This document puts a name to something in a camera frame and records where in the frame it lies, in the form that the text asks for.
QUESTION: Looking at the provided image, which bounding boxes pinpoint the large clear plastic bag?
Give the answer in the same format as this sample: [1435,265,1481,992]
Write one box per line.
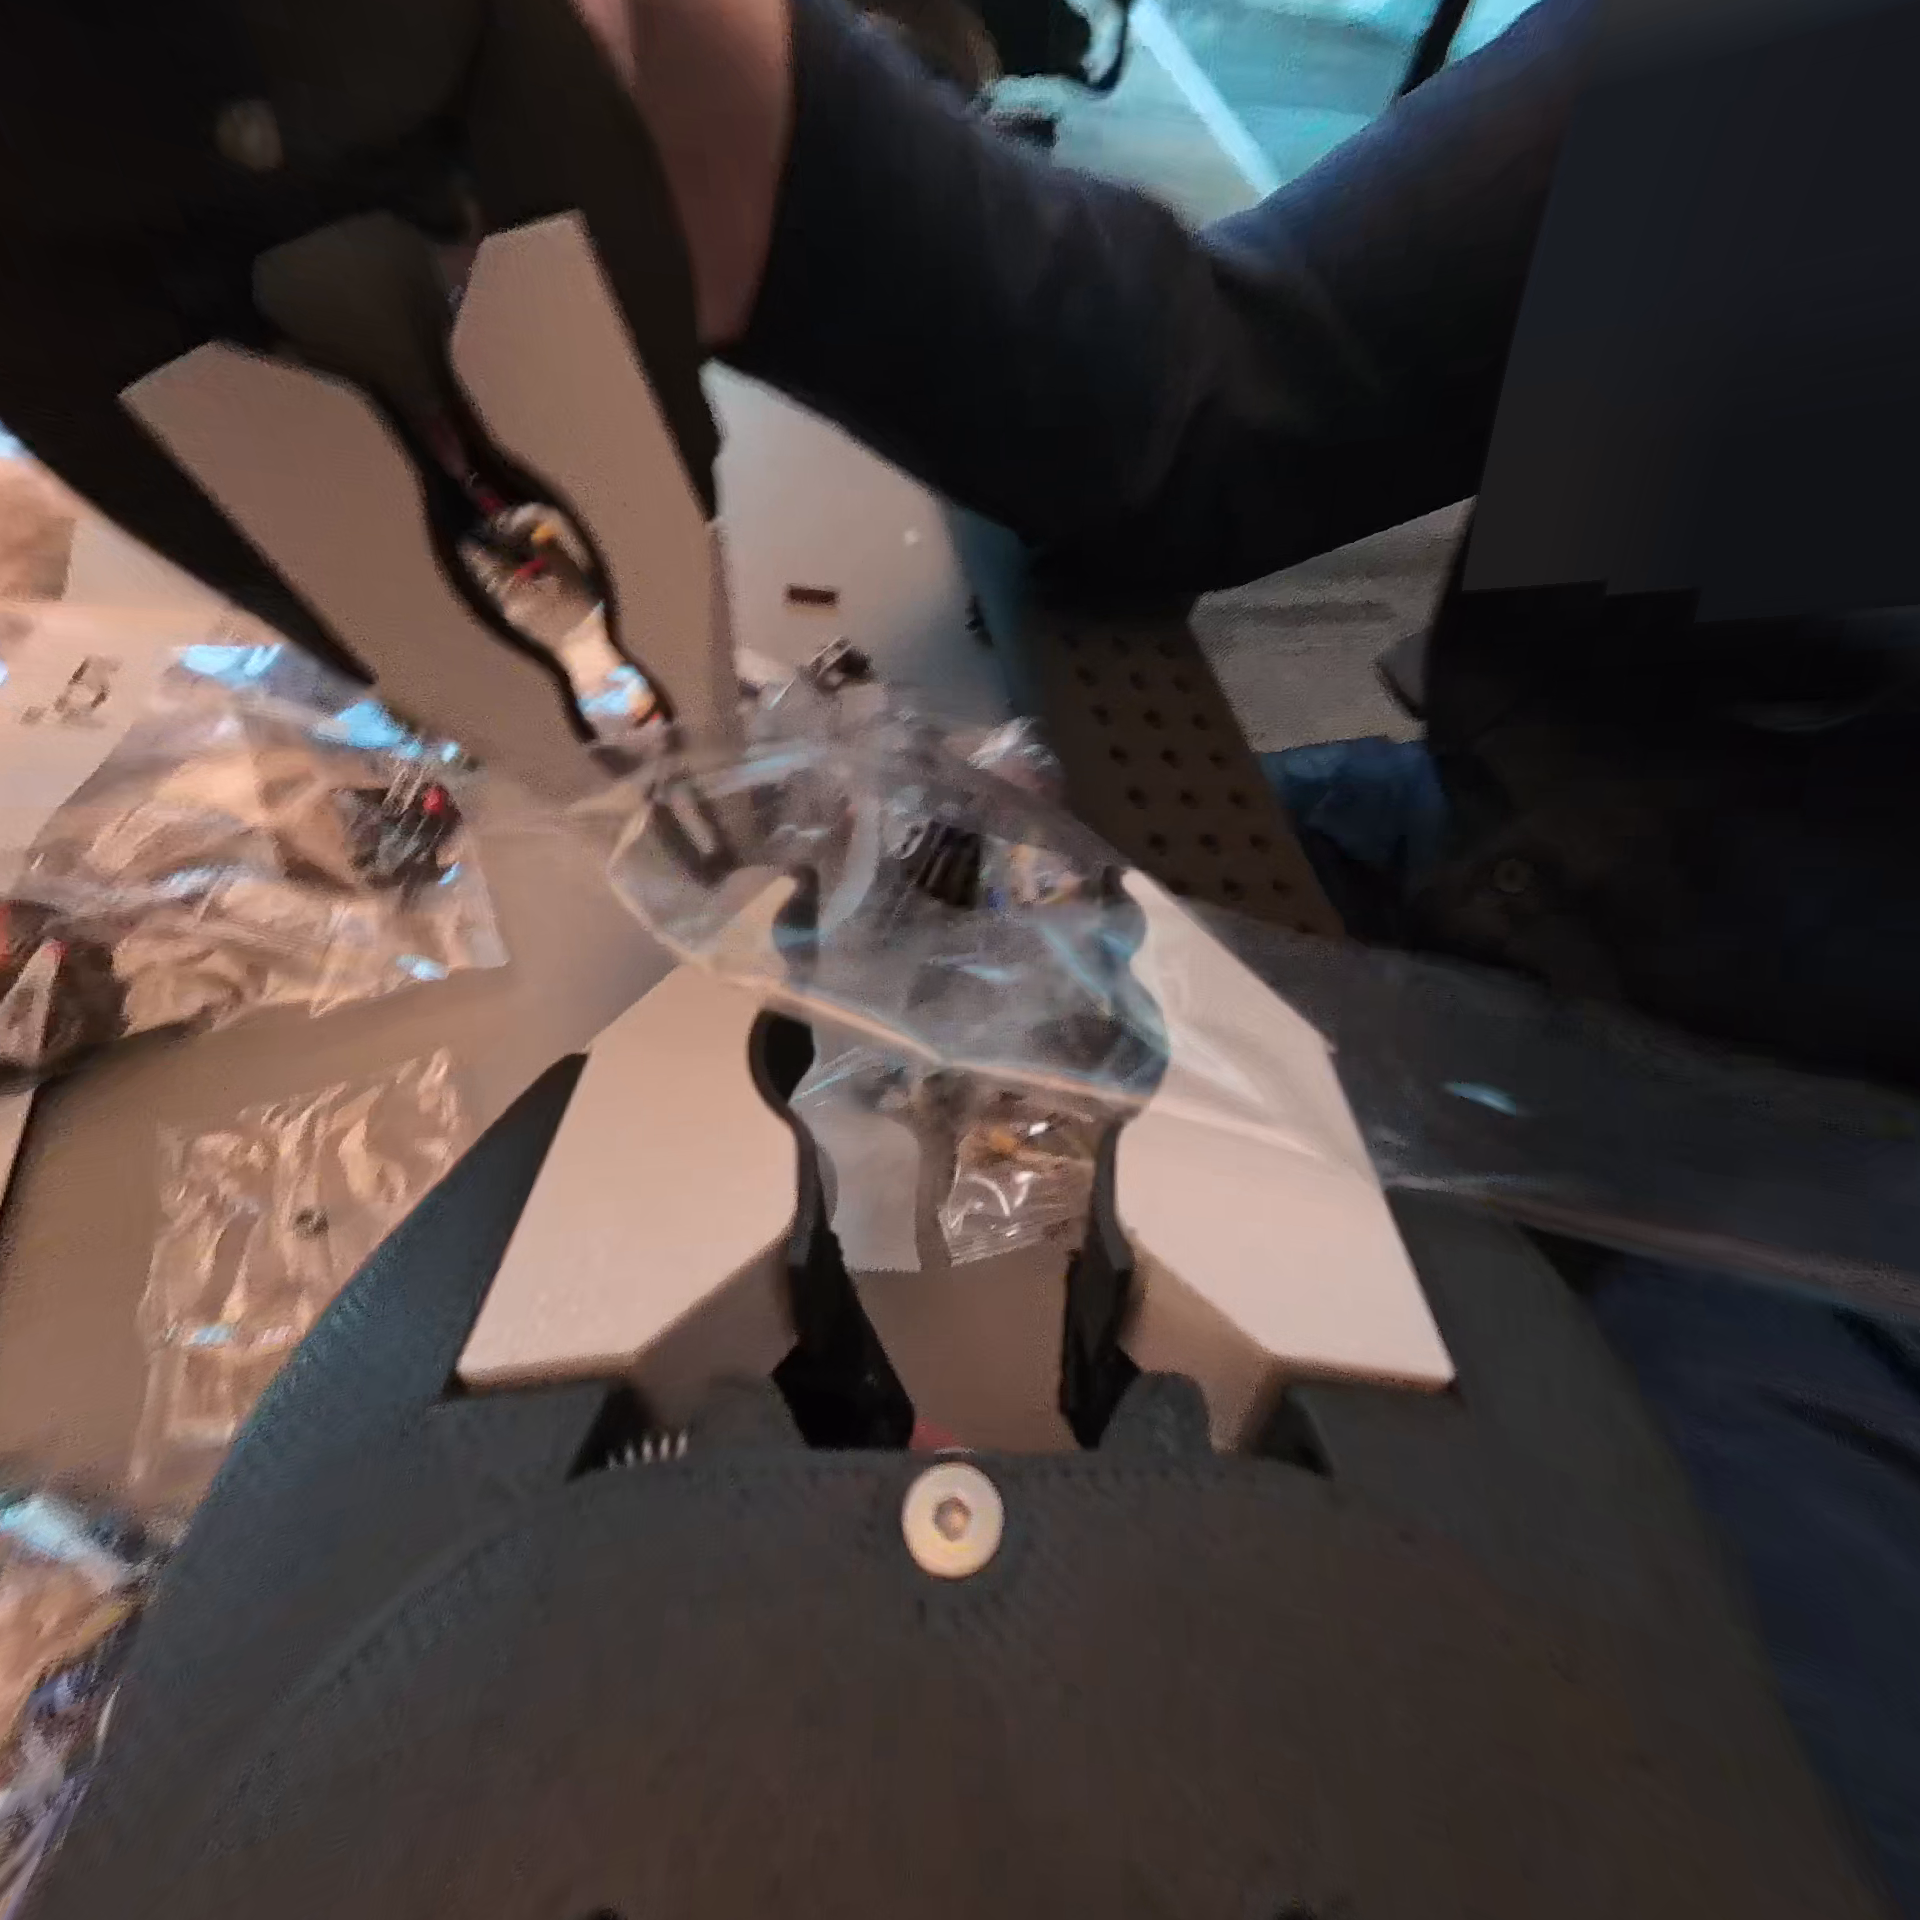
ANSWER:
[609,705,1920,1310]

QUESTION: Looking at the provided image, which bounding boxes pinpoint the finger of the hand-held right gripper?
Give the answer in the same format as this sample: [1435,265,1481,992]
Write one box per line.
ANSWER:
[447,215,741,754]
[119,339,636,800]

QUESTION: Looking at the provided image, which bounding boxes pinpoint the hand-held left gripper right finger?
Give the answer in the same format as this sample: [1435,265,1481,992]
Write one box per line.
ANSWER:
[1063,872,1455,1444]

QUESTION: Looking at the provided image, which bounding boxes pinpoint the small crumpled clear bag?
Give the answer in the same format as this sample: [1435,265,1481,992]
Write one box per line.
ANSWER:
[129,1048,485,1444]

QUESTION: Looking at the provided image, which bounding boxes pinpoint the clear bag of mixed pieces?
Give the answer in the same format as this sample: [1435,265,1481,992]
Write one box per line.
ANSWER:
[0,1481,169,1850]

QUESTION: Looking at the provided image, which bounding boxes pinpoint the person's right hand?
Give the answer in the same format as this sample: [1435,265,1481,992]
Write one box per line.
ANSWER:
[583,0,794,356]

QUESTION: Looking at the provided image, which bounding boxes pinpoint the person's right forearm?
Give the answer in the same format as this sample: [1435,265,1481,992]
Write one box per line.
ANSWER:
[721,0,1561,607]

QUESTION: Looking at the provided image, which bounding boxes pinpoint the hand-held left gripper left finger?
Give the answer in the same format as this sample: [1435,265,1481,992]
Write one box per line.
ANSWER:
[454,880,906,1451]

